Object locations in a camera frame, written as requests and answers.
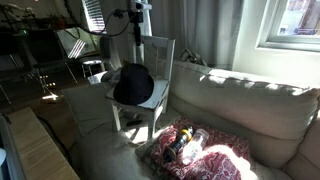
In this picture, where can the white stool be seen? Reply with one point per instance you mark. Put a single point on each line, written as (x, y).
(87, 64)

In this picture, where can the small white wooden chair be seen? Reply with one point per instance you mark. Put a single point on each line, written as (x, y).
(157, 103)

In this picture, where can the cream sofa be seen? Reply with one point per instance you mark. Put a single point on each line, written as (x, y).
(280, 120)

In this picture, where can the clear plastic water bottle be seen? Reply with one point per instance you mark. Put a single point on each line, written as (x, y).
(194, 148)

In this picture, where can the black office chair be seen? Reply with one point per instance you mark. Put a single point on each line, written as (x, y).
(46, 48)

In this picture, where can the grey white patterned pillow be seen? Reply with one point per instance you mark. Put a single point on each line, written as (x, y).
(111, 77)

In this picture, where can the white curtain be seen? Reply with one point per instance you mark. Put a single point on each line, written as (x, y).
(208, 27)

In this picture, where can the red white patterned cushion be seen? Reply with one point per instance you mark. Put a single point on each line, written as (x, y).
(224, 157)

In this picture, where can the window frame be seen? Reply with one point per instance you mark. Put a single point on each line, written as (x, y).
(291, 25)

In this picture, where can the black bowler hat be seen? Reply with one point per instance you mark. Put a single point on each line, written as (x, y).
(135, 85)

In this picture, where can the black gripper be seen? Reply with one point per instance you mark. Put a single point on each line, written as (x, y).
(136, 17)

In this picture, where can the black yellow flashlight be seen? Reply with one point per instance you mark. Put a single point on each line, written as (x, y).
(183, 138)

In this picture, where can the wooden side table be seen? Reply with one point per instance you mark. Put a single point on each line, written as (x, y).
(40, 157)

